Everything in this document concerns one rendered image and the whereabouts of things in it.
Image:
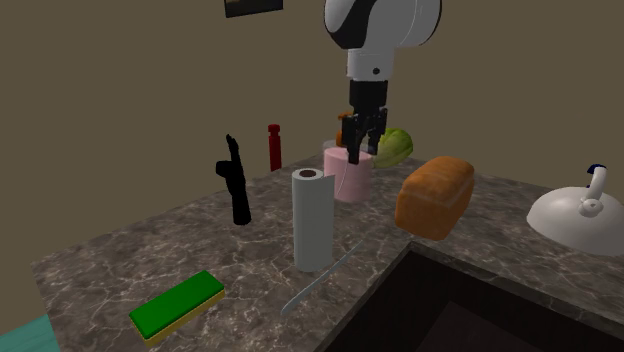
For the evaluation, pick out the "grey paper towel roll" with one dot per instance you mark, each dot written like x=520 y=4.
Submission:
x=312 y=219

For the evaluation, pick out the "dark wall picture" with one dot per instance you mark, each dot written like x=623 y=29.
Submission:
x=253 y=6

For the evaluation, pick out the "green lettuce head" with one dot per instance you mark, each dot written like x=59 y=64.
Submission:
x=394 y=147

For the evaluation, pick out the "grey knife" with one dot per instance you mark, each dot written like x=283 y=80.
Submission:
x=322 y=280

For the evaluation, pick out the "teal furniture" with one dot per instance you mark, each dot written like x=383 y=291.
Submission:
x=29 y=336

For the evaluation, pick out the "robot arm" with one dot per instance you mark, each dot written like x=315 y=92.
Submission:
x=370 y=29

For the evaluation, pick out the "white kettle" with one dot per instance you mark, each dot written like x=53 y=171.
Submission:
x=580 y=219

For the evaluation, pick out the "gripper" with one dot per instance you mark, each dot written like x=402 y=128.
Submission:
x=368 y=100

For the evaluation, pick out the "green and yellow sponge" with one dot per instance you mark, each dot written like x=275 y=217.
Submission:
x=175 y=307

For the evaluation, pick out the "red bottle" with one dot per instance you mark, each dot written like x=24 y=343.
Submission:
x=274 y=148

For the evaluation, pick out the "brown bread loaf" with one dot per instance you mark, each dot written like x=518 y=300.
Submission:
x=434 y=195

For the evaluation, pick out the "pink cup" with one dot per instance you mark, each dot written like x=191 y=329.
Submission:
x=348 y=178

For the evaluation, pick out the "orange fruit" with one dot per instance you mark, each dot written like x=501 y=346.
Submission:
x=340 y=134

